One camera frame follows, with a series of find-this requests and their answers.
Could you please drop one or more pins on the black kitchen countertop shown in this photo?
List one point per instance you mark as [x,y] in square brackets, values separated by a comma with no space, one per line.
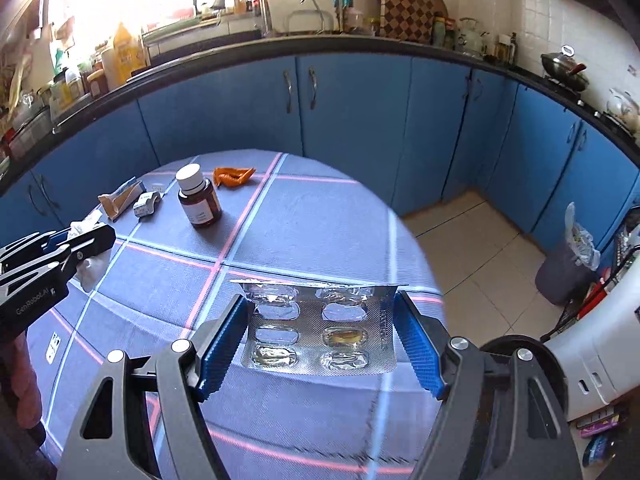
[350,45]

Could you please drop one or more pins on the white tissue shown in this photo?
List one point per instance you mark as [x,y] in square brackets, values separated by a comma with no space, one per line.
[91,271]

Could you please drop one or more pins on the small white box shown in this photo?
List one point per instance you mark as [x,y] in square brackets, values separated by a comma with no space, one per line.
[146,206]

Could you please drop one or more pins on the black trash bin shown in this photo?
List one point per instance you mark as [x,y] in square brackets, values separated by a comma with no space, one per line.
[550,360]

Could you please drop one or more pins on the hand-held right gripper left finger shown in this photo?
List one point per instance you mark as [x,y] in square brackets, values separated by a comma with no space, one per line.
[220,345]

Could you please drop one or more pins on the orange crumpled wrapper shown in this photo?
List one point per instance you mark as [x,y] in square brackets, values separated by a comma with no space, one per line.
[230,176]

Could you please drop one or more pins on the person's left hand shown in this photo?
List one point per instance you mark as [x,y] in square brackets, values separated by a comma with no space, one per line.
[20,375]

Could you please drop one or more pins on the grey trash bin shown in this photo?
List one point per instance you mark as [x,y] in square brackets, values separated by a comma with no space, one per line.
[560,275]

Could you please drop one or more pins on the blue base cabinets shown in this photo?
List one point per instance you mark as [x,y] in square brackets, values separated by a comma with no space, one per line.
[360,120]

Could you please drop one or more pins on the checkered cutting board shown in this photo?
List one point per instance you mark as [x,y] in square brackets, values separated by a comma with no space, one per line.
[405,0]

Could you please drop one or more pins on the torn brown cardboard box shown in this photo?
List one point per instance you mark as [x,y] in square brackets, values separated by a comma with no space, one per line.
[117,202]

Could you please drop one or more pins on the white air purifier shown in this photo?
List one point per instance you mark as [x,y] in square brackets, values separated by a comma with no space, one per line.
[600,350]

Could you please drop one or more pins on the brown medicine bottle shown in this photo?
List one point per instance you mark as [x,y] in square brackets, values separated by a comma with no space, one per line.
[200,205]

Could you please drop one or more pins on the pale green kettle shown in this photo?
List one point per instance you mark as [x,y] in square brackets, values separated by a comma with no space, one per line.
[470,40]

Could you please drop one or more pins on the yellow plastic bottle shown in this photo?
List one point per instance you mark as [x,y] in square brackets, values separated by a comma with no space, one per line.
[127,55]

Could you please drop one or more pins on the silver blister pack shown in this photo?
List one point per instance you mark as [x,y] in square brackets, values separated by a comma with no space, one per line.
[310,330]

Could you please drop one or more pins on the black wok with lid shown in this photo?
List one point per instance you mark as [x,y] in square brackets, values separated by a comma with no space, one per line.
[562,67]

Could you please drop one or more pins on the clear bin liner bag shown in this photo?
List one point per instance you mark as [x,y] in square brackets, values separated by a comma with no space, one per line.
[582,245]

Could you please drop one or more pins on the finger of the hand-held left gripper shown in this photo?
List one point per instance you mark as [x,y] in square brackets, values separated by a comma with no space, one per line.
[30,245]
[92,240]

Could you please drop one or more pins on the white ceramic pot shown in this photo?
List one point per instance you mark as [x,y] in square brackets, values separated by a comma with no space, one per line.
[622,105]

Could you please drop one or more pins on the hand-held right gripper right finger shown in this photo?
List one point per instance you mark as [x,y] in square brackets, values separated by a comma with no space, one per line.
[417,345]

